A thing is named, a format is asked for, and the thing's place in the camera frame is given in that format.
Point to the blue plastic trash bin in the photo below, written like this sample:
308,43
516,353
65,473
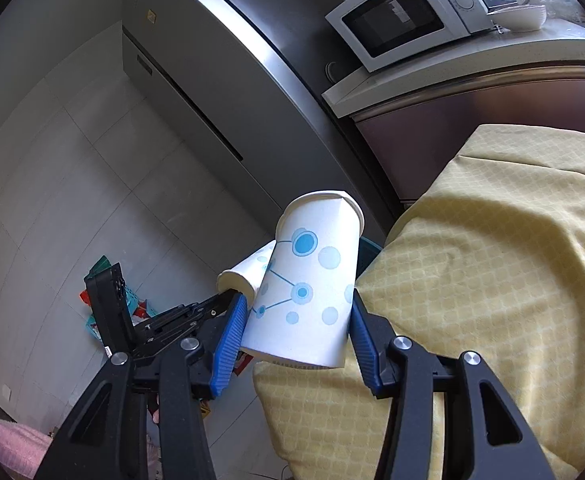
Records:
370,255

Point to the pink kitchen cabinet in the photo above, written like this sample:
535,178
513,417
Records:
422,135

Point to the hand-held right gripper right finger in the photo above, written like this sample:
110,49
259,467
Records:
366,345

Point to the pink cloth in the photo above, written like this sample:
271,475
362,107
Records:
7,447

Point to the white wall socket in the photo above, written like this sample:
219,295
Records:
6,391

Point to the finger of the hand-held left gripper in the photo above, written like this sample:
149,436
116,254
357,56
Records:
192,316

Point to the grey refrigerator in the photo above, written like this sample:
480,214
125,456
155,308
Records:
197,60

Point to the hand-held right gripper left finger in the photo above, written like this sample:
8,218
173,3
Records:
226,345

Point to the white paper cup blue dots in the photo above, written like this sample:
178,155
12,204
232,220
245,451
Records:
249,270
302,310

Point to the pile of colourful snack packets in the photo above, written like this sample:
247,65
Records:
133,302

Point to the white bowl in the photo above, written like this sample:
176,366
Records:
519,19

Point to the yellow patterned tablecloth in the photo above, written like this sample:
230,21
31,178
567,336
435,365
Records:
472,260

